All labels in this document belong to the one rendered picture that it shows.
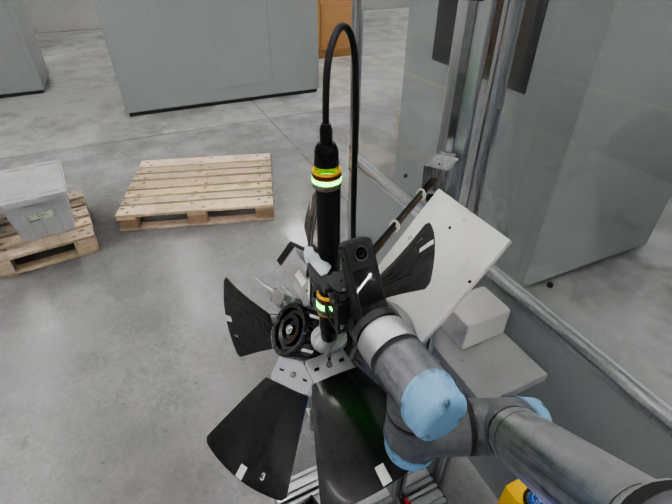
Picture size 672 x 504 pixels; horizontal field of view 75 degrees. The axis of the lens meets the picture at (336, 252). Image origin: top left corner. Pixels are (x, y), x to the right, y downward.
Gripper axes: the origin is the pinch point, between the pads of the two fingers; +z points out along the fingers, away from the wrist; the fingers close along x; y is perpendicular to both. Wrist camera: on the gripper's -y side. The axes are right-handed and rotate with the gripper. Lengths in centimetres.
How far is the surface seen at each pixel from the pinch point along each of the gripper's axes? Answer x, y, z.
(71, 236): -85, 135, 254
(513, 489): 22, 39, -36
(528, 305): 70, 48, 6
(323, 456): -8.9, 30.0, -19.4
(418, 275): 13.5, 4.1, -10.1
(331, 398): -3.4, 28.0, -10.8
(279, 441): -13.0, 46.3, -4.4
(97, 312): -75, 148, 181
